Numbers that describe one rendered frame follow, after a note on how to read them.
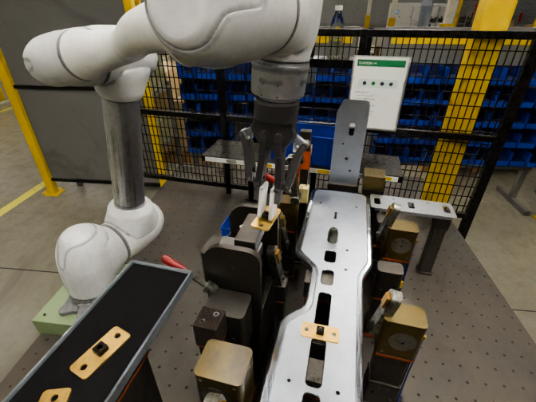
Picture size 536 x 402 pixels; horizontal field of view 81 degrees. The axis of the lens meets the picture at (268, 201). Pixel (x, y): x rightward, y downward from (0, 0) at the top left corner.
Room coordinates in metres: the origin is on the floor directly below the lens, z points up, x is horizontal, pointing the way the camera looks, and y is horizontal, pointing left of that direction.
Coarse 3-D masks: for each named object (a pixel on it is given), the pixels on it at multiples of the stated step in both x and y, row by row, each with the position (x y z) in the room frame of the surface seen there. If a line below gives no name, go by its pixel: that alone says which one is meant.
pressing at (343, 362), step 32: (320, 192) 1.07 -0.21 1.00; (320, 224) 0.86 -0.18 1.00; (352, 224) 0.86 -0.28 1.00; (320, 256) 0.70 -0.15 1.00; (352, 256) 0.70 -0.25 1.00; (320, 288) 0.58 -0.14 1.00; (352, 288) 0.58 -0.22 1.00; (288, 320) 0.48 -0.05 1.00; (352, 320) 0.48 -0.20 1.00; (288, 352) 0.40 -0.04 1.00; (352, 352) 0.40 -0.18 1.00; (288, 384) 0.33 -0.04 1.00; (352, 384) 0.33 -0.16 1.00
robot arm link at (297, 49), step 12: (300, 0) 0.45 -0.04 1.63; (312, 0) 0.48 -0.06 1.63; (300, 12) 0.45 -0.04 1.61; (312, 12) 0.48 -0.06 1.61; (300, 24) 0.45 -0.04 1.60; (312, 24) 0.49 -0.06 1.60; (300, 36) 0.47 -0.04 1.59; (312, 36) 0.49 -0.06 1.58; (288, 48) 0.46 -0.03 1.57; (300, 48) 0.48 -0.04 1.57; (312, 48) 0.52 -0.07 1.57; (264, 60) 0.50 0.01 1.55; (276, 60) 0.49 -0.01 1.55; (288, 60) 0.49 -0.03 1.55; (300, 60) 0.50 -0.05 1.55
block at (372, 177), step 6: (366, 168) 1.16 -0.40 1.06; (372, 168) 1.16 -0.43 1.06; (366, 174) 1.11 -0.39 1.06; (372, 174) 1.11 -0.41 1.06; (378, 174) 1.11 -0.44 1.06; (384, 174) 1.11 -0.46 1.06; (366, 180) 1.10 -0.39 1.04; (372, 180) 1.09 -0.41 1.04; (378, 180) 1.09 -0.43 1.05; (384, 180) 1.08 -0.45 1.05; (366, 186) 1.10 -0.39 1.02; (372, 186) 1.09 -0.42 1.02; (378, 186) 1.09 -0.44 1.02; (366, 192) 1.10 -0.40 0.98; (372, 192) 1.09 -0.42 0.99; (378, 192) 1.09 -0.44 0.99; (372, 210) 1.09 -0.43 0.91; (372, 216) 1.09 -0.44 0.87; (372, 222) 1.09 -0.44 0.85; (372, 228) 1.09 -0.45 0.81
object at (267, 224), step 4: (268, 208) 0.57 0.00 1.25; (264, 212) 0.54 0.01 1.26; (268, 212) 0.54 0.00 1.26; (276, 212) 0.55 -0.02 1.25; (264, 216) 0.53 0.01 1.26; (268, 216) 0.52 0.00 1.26; (276, 216) 0.54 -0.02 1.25; (256, 220) 0.52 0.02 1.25; (260, 220) 0.52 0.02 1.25; (264, 220) 0.52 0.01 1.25; (268, 220) 0.52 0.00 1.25; (272, 220) 0.52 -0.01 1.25; (252, 224) 0.50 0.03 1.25; (256, 224) 0.50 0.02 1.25; (260, 224) 0.51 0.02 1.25; (264, 224) 0.51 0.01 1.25; (268, 224) 0.51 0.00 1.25; (272, 224) 0.51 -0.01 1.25; (256, 228) 0.50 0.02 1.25; (260, 228) 0.49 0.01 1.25; (264, 228) 0.49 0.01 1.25; (268, 228) 0.49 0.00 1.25
